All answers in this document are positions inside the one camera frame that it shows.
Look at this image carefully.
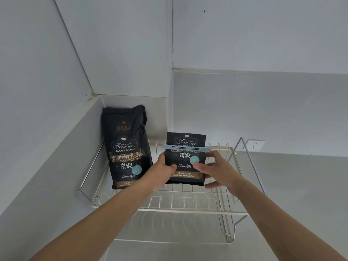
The person's right hand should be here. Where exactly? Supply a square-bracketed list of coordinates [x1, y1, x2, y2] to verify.
[194, 150, 247, 198]

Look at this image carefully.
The person's left hand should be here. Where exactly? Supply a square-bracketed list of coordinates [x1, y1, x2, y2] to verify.
[138, 153, 177, 192]

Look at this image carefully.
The person's left forearm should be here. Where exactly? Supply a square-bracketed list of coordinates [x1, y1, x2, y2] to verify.
[28, 175, 157, 261]

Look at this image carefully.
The white wall socket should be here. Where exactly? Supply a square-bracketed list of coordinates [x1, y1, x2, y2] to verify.
[245, 139, 266, 152]

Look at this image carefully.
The tall black coffee bag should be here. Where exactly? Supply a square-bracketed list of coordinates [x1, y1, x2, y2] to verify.
[101, 105, 153, 190]

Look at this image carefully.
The metal wire dish rack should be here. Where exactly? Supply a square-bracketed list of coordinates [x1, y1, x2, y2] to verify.
[79, 137, 266, 244]

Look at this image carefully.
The person's right forearm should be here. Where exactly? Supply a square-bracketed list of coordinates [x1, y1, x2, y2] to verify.
[230, 180, 348, 261]

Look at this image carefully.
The light blue sealing clip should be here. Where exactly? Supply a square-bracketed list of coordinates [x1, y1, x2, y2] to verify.
[163, 143, 212, 153]

